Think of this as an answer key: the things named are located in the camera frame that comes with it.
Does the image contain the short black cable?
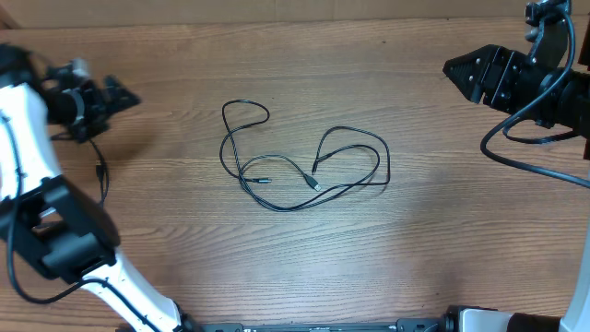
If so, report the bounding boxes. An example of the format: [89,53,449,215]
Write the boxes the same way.
[87,137,111,207]

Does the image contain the black USB cable bundle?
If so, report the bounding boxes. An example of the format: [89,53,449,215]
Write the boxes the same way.
[218,99,392,213]

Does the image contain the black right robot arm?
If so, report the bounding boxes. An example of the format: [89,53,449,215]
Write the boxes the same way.
[442,44,589,144]

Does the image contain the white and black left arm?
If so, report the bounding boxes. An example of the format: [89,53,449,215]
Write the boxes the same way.
[1,44,198,331]

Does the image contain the brown cardboard wall panel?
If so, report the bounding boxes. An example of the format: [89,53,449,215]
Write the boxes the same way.
[0,0,590,30]

